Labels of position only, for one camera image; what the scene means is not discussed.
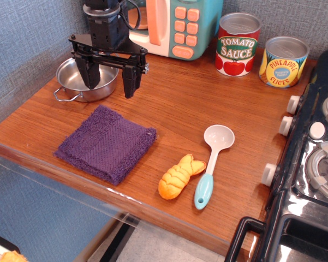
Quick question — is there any pineapple slices can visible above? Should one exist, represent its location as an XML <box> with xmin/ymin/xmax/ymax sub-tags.
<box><xmin>259</xmin><ymin>36</ymin><xmax>309</xmax><ymax>88</ymax></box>

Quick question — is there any purple towel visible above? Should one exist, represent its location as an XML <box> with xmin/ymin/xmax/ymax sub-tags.
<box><xmin>54</xmin><ymin>105</ymin><xmax>157</xmax><ymax>186</ymax></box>

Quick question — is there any tomato sauce can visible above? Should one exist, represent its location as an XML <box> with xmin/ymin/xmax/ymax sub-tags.
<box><xmin>215</xmin><ymin>13</ymin><xmax>261</xmax><ymax>77</ymax></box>

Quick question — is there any white and blue ladle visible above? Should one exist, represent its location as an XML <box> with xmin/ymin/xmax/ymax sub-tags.
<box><xmin>194</xmin><ymin>124</ymin><xmax>235</xmax><ymax>210</ymax></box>

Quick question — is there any orange plush shrimp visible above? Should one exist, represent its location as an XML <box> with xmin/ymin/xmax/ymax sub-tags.
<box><xmin>158</xmin><ymin>154</ymin><xmax>207</xmax><ymax>200</ymax></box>

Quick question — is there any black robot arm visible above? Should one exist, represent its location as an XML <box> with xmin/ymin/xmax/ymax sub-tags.
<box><xmin>69</xmin><ymin>0</ymin><xmax>148</xmax><ymax>98</ymax></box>

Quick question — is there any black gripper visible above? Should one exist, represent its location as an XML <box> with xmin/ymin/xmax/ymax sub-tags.
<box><xmin>69</xmin><ymin>10</ymin><xmax>148</xmax><ymax>98</ymax></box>

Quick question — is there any orange plush toy bottom left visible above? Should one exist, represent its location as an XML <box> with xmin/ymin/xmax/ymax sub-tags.
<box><xmin>0</xmin><ymin>251</ymin><xmax>28</xmax><ymax>262</ymax></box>

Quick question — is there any small steel pot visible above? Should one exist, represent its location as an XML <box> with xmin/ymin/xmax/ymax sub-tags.
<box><xmin>53</xmin><ymin>58</ymin><xmax>119</xmax><ymax>102</ymax></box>

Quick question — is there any black toy stove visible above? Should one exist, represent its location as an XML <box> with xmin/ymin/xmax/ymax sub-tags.
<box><xmin>225</xmin><ymin>50</ymin><xmax>328</xmax><ymax>261</ymax></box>

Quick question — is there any toy microwave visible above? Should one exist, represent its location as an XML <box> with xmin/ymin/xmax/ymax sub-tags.
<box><xmin>127</xmin><ymin>0</ymin><xmax>223</xmax><ymax>61</ymax></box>

